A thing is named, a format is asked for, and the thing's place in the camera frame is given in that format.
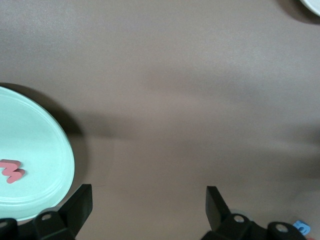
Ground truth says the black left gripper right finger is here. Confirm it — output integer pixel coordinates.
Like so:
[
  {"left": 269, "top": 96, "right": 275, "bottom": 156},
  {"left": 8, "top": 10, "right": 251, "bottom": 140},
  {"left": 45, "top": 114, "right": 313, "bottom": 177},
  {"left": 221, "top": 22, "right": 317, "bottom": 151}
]
[{"left": 201, "top": 186, "right": 306, "bottom": 240}]

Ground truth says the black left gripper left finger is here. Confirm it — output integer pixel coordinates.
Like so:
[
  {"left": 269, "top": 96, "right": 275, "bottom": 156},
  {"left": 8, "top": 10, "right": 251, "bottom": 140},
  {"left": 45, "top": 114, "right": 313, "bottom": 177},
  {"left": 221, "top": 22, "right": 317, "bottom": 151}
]
[{"left": 0, "top": 184, "right": 94, "bottom": 240}]

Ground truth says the red foam letter w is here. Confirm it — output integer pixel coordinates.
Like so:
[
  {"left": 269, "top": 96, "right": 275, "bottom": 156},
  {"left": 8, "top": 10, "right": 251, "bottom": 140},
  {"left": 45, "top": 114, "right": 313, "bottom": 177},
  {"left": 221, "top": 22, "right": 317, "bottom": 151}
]
[{"left": 0, "top": 159, "right": 26, "bottom": 185}]

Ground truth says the green plate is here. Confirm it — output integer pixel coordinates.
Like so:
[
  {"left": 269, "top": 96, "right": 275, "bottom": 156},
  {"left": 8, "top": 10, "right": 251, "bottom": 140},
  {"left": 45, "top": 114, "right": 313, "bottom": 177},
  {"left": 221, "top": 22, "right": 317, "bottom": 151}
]
[{"left": 0, "top": 86, "right": 75, "bottom": 222}]

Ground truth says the beige plate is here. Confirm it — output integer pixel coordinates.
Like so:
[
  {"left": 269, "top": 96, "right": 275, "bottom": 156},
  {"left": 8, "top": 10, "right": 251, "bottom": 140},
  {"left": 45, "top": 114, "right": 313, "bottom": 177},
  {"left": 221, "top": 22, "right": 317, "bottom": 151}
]
[{"left": 299, "top": 0, "right": 320, "bottom": 17}]

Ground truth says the blue foam letter g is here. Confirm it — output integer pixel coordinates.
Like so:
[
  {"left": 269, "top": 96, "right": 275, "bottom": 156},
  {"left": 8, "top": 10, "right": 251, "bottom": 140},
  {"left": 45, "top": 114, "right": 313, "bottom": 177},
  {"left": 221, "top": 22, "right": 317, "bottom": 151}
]
[{"left": 292, "top": 220, "right": 311, "bottom": 236}]

